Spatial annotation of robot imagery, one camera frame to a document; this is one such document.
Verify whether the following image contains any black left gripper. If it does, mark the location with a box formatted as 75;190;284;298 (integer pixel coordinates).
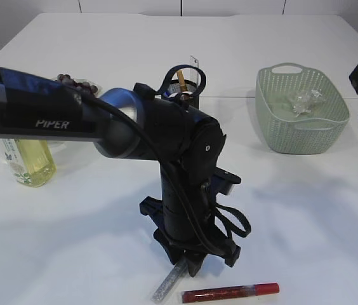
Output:
140;98;241;277

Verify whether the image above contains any silver glitter marker pen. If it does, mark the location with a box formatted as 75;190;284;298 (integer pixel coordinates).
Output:
151;257;187;304

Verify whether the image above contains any red glitter marker pen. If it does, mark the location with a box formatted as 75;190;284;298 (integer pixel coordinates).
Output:
181;283;280;304

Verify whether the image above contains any clear plastic sheet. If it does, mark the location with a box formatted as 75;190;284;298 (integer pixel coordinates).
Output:
286;89;325;118

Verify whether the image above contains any gold glitter marker pen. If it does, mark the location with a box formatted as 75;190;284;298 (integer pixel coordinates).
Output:
176;70;188;92

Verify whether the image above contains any clear plastic ruler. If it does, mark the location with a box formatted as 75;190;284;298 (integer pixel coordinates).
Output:
189;55;201;93

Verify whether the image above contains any yellow tea drink bottle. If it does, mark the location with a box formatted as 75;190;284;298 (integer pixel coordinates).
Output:
2;139;56;187

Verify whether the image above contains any purple artificial grape bunch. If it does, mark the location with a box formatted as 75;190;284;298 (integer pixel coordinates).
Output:
56;73;99;95

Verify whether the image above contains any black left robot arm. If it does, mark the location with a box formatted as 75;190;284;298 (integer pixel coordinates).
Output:
0;67;251;276

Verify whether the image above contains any light green woven plastic basket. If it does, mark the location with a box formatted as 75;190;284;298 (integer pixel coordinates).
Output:
255;63;350;155

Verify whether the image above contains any black mesh pen holder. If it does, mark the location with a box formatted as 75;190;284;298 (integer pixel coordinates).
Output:
168;79;201;111

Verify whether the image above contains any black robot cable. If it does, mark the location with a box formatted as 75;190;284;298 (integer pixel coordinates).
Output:
80;63;253;258

